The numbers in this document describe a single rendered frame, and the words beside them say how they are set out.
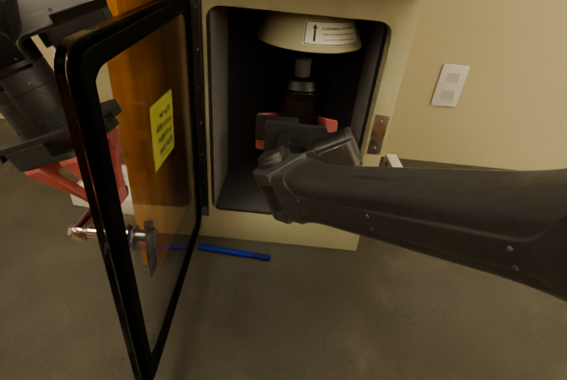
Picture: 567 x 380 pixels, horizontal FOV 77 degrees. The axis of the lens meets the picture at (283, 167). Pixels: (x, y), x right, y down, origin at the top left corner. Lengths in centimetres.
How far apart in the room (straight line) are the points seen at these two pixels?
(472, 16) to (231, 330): 88
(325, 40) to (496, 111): 71
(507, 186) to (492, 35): 87
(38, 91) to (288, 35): 34
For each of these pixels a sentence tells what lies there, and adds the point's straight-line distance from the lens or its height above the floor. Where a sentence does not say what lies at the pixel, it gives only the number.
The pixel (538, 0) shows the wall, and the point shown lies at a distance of 111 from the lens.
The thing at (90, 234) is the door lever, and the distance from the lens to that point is 39.
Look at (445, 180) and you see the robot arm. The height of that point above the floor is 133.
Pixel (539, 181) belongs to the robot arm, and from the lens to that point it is 23.
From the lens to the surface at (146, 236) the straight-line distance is 36.
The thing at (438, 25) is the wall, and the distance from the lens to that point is 103.
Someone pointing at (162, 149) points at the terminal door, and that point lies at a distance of 43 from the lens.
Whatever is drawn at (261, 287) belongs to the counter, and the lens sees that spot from 66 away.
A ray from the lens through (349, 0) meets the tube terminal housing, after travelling 53.
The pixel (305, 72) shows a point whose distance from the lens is 64.
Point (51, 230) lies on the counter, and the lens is 84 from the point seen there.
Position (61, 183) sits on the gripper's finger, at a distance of 42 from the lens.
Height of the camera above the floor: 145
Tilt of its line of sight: 32 degrees down
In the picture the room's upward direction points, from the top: 6 degrees clockwise
